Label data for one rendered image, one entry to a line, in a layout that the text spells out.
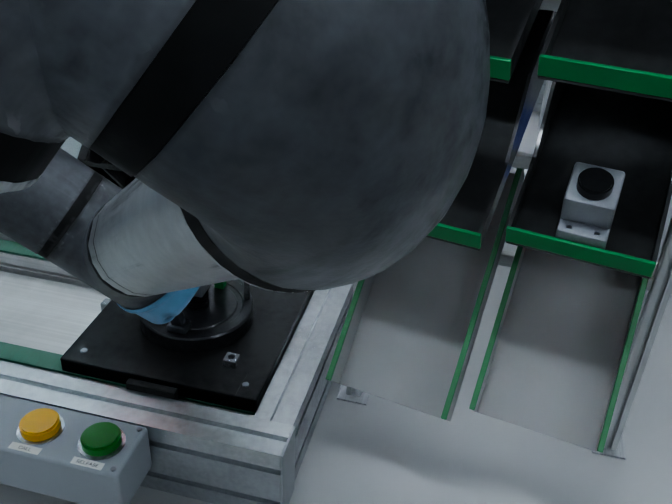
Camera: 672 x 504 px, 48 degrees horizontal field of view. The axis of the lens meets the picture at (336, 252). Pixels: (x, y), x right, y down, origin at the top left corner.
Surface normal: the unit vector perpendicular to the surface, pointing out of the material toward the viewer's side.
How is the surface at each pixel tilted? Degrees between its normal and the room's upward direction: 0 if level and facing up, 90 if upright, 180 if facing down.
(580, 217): 115
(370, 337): 45
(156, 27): 87
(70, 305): 0
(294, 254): 132
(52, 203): 64
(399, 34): 71
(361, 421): 0
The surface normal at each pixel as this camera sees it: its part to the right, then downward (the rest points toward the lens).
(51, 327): 0.04, -0.84
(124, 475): 0.97, 0.17
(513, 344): -0.26, -0.26
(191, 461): -0.25, 0.51
